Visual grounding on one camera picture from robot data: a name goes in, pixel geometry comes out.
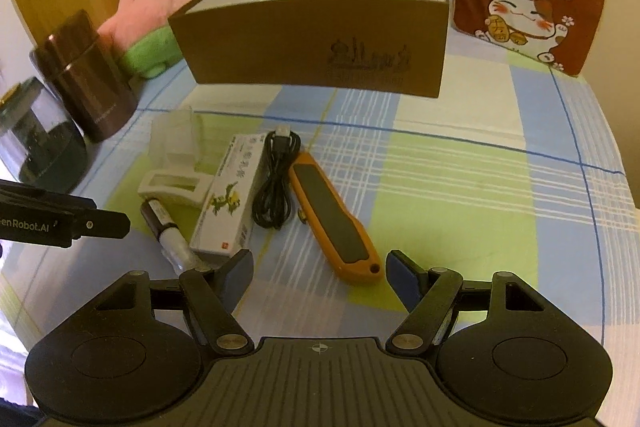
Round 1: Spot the checked tablecloth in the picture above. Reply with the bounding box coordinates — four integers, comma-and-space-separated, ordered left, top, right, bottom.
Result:
0, 27, 640, 358

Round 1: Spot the brown cardboard box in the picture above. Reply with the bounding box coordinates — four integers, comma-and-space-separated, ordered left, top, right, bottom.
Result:
167, 0, 449, 98

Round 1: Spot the white carton green print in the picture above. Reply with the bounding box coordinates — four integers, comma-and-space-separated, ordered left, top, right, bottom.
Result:
190, 133, 271, 258

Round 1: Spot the clear plastic box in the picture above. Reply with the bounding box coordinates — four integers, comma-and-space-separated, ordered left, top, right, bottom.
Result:
150, 106, 203, 172

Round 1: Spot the pink starfish plush toy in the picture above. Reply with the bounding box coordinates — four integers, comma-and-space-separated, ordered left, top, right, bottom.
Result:
97, 0, 193, 80

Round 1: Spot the orange utility knife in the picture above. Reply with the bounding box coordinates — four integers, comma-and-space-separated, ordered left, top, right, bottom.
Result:
288, 153, 383, 284

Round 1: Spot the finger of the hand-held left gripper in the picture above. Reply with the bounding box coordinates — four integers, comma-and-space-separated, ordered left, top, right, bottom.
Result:
75, 210, 132, 240
0, 180, 97, 210

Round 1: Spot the brown metal canister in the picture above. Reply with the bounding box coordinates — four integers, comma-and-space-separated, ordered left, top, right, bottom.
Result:
29, 9, 138, 142

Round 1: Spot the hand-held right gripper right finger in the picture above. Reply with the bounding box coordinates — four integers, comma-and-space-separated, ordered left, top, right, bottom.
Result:
385, 249, 548, 354

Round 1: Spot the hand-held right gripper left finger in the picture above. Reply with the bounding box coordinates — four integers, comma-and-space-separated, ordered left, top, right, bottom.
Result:
92, 248, 256, 355

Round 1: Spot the black usb cable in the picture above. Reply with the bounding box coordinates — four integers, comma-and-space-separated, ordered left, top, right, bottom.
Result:
252, 123, 302, 230

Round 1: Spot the small dark bottle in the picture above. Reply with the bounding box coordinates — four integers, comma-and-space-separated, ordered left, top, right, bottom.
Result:
140, 199, 213, 273

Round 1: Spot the dark green glass jar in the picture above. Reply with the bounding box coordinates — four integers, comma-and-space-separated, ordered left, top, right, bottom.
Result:
0, 77, 88, 195

